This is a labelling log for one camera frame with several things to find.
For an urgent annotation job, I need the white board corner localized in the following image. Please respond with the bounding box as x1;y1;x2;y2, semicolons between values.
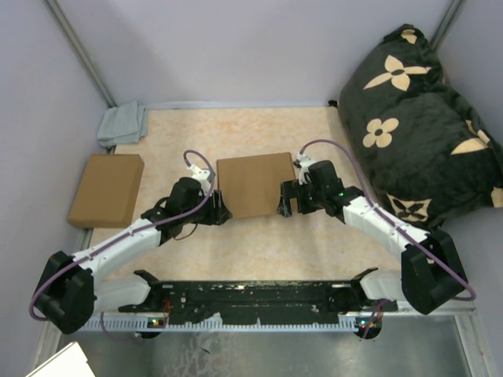
28;342;95;377

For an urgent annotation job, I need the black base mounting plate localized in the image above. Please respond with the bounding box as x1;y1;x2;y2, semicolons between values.
119;280;378;324

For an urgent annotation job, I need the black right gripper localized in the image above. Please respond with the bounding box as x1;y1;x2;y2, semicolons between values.
276;178;325;218

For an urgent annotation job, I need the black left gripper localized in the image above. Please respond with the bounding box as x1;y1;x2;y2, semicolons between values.
182;189;232;226

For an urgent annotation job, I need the grey folded cloth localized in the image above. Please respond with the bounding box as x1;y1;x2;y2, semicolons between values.
97;101;148;148

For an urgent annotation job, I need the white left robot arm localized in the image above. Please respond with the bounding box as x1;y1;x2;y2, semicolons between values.
29;178;232;335

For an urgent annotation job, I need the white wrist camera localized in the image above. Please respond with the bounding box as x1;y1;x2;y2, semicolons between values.
187;164;215;196
293;152;316;185

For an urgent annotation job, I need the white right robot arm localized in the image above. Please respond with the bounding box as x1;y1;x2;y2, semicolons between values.
277;156;468;314

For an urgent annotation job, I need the aluminium rail frame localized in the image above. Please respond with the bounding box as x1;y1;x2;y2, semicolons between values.
35;230;468;333

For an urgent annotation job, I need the folded brown cardboard box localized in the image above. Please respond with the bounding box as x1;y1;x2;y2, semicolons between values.
68;154;145;229

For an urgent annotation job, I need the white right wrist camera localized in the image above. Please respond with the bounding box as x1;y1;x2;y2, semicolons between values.
293;152;316;185

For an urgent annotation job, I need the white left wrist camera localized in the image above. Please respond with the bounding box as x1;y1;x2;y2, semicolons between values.
187;164;215;196

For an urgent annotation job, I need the white slotted cable duct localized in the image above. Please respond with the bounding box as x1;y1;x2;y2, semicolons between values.
79;313;368;333

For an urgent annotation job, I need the brown cardboard box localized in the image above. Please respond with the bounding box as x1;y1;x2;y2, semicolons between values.
216;152;296;219
68;154;145;229

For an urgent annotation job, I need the black floral pillow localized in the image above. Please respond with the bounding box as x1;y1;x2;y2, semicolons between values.
338;24;502;229

